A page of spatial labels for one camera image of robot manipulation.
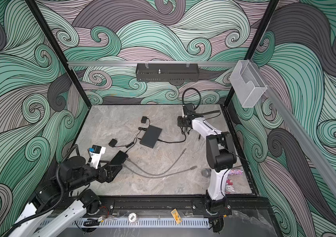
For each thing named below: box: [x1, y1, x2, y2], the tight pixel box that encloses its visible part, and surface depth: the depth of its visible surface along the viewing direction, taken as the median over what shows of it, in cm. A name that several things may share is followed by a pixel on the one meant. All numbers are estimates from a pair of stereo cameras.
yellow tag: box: [170, 207, 183, 225], surface depth 71 cm
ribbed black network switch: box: [109, 150, 129, 165], surface depth 91 cm
